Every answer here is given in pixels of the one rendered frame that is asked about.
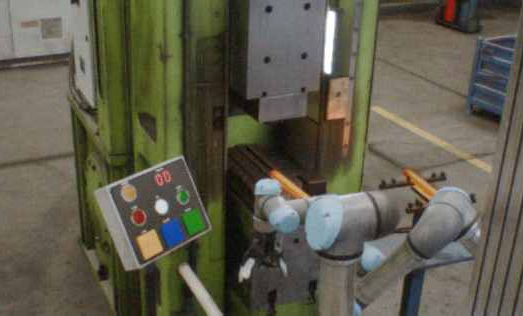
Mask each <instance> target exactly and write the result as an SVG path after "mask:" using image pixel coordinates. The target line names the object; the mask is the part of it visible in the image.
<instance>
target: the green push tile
mask: <svg viewBox="0 0 523 316"><path fill-rule="evenodd" d="M181 217H182V219H183V223H184V226H185V227H186V230H187V232H188V236H191V235H193V234H194V233H197V232H199V231H200V230H202V229H204V228H205V225H204V223H203V221H202V219H201V216H200V215H199V210H198V208H196V209H194V210H192V211H188V212H187V213H185V214H183V215H182V216H181Z"/></svg>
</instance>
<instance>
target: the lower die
mask: <svg viewBox="0 0 523 316"><path fill-rule="evenodd" d="M241 145H247V146H248V147H249V148H250V149H251V150H252V151H254V153H255V154H257V155H258V156H260V158H261V159H262V160H263V161H265V162H266V163H267V164H268V165H269V166H270V167H272V168H273V169H274V170H276V171H277V172H279V173H281V174H282V175H283V176H284V177H285V178H287V179H288V180H289V181H291V182H292V183H293V184H295V185H296V186H297V187H298V188H299V189H302V182H301V181H300V180H298V178H295V179H294V175H293V174H292V173H290V174H288V173H289V171H288V170H287V169H286V168H285V170H283V166H282V165H281V164H280V166H278V163H279V162H277V161H276V160H275V162H274V161H273V160H274V158H273V157H272V156H270V157H269V154H268V153H267V152H266V151H265V150H263V149H262V148H261V147H260V145H257V144H256V143H255V144H249V145H248V144H247V143H244V144H239V145H235V147H231V148H227V156H231V157H232V160H234V161H236V164H238V165H240V167H241V168H243V169H244V170H245V173H249V175H250V178H254V181H255V184H254V181H253V179H250V180H249V181H248V192H247V194H248V197H249V199H250V200H252V201H253V202H254V204H255V195H254V193H255V189H256V184H257V183H258V182H259V181H260V180H262V179H274V180H276V179H275V178H273V177H272V176H271V174H270V173H267V172H266V171H265V169H264V168H263V167H261V166H260V164H258V163H257V162H255V161H254V159H253V158H252V157H251V156H249V155H248V154H247V153H246V152H245V151H243V149H242V148H240V147H239V146H241ZM264 151H265V153H264ZM234 165H235V162H230V163H229V178H231V179H232V167H233V166H234ZM238 169H239V167H238V166H235V167H234V168H233V180H234V181H233V182H234V183H235V184H236V182H237V184H238V187H239V188H240V189H241V177H242V175H243V170H240V171H239V172H238V178H237V170H238ZM248 178H249V176H248V175H244V176H243V193H244V194H246V181H247V179H248ZM276 181H277V180H276ZM277 182H278V181H277ZM281 190H282V192H281V196H282V198H283V199H284V200H286V201H288V200H297V198H296V197H294V196H293V195H292V194H291V193H289V192H288V191H287V189H284V188H283V187H282V184H281Z"/></svg>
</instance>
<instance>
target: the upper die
mask: <svg viewBox="0 0 523 316"><path fill-rule="evenodd" d="M307 96H308V92H304V91H301V93H295V94H288V95H282V96H269V97H265V96H263V95H262V98H255V99H249V100H246V99H245V98H244V97H243V96H241V95H240V94H238V92H237V91H234V90H233V89H232V88H231V87H230V86H228V99H229V100H230V101H231V102H233V103H234V104H235V105H237V106H238V107H239V108H241V109H242V110H243V112H245V113H247V114H248V115H249V116H250V117H251V118H254V120H255V121H257V122H258V123H263V122H269V121H275V120H281V119H287V118H298V117H304V116H306V110H307Z"/></svg>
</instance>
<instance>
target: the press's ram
mask: <svg viewBox="0 0 523 316"><path fill-rule="evenodd" d="M324 20H325V0H230V25H229V80H228V86H230V87H231V88H232V89H233V90H234V91H237V92H238V94H240V95H241V96H243V97H244V98H245V99H246V100H249V99H255V98H262V95H263V96H265V97H269V96H282V95H288V94H295V93H301V91H304V92H309V91H319V90H320V66H321V54H322V43H323V31H324Z"/></svg>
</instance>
